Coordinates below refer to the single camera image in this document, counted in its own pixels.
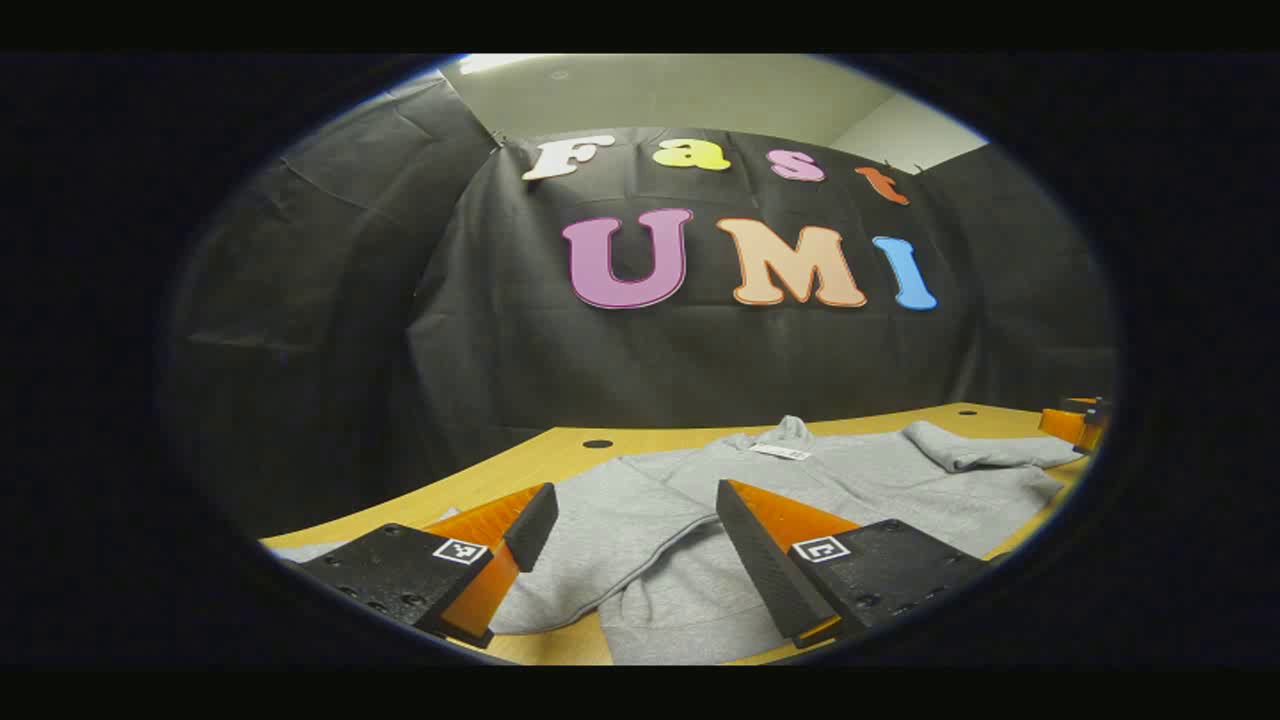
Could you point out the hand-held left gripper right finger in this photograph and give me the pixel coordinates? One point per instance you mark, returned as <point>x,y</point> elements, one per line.
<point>760,560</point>

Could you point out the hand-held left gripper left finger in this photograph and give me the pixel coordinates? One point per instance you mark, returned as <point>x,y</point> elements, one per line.
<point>535,525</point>

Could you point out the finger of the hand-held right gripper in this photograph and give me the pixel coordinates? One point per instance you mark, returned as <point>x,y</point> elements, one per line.
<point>1065,425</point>

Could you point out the grey sweatshirt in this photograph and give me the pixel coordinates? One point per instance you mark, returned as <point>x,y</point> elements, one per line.
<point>640,500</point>

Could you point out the black backdrop cloth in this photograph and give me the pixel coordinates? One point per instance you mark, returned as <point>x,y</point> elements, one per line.
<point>500,350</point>

